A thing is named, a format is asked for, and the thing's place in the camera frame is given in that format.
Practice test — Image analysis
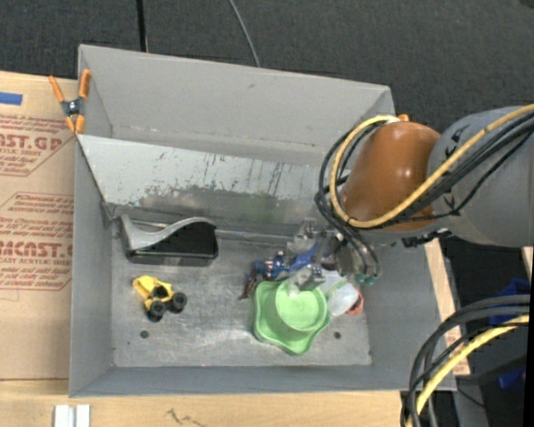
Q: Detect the green flower-shaped bowl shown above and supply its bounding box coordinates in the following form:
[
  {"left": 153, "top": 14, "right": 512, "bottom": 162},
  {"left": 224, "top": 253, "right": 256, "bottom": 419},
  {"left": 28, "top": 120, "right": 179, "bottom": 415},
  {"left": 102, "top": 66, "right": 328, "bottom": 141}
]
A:
[{"left": 249, "top": 276, "right": 335, "bottom": 360}]

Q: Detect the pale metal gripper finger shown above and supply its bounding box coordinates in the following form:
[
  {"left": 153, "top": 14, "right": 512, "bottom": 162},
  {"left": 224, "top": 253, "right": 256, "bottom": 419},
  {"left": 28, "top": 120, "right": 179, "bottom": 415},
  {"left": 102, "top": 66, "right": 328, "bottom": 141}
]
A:
[
  {"left": 296, "top": 216, "right": 337, "bottom": 260},
  {"left": 287, "top": 261, "right": 328, "bottom": 297}
]

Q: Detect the white plastic bottle, orange cap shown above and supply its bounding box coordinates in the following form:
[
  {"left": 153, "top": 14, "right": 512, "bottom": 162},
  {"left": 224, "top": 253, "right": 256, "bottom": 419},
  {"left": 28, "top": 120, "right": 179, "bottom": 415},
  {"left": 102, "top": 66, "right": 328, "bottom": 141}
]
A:
[{"left": 322, "top": 269, "right": 367, "bottom": 320}]

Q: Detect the blue toy figure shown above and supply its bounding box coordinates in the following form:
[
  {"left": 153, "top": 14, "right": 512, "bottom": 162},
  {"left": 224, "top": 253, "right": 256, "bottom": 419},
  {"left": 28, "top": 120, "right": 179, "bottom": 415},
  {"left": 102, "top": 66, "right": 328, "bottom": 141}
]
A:
[{"left": 239, "top": 236, "right": 321, "bottom": 306}]

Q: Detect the brown cardboard board, red print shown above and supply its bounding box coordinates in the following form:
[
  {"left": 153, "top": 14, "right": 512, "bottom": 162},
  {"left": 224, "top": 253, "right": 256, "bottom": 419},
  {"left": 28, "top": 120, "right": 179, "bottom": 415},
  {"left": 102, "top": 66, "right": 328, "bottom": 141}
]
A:
[{"left": 0, "top": 69, "right": 92, "bottom": 388}]

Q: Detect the black cylinder on white bracket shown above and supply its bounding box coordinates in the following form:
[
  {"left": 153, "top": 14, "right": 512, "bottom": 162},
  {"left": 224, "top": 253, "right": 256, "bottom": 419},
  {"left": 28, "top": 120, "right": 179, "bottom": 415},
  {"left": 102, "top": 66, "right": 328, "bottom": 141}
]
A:
[{"left": 399, "top": 224, "right": 450, "bottom": 251}]

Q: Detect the grey metal bin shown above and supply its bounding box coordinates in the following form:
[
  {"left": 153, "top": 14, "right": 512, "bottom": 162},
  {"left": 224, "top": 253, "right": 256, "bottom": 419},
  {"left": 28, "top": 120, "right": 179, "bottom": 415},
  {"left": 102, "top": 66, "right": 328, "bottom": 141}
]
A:
[{"left": 53, "top": 43, "right": 479, "bottom": 425}]

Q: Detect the grey curved metal piece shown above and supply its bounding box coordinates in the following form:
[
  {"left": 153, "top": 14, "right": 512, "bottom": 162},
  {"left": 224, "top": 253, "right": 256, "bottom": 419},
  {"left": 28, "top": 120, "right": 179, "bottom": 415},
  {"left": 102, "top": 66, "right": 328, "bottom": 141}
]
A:
[{"left": 116, "top": 210, "right": 218, "bottom": 258}]

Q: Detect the yellow toy truck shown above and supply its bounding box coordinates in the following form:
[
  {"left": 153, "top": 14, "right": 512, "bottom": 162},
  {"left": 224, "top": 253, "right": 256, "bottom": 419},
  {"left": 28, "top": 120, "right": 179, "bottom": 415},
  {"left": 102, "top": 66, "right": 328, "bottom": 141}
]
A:
[{"left": 129, "top": 273, "right": 190, "bottom": 326}]

